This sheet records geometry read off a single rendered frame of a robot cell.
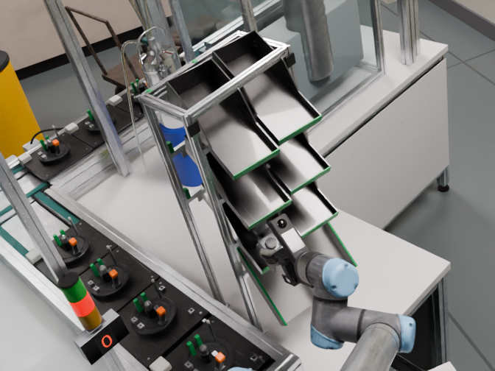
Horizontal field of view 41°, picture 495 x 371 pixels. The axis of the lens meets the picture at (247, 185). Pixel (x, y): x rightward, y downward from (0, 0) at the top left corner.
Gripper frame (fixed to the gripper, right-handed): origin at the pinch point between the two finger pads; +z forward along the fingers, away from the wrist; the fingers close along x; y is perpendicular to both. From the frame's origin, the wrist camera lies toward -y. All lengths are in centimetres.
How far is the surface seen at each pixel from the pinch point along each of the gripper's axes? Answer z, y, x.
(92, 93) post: 103, -50, -3
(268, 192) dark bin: -1.9, -12.7, 5.1
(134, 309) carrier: 43, 11, -34
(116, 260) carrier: 65, 1, -29
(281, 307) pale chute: 9.2, 21.1, -1.9
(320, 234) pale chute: 14.7, 11.6, 20.2
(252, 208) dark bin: -2.9, -11.6, -0.9
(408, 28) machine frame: 83, -17, 126
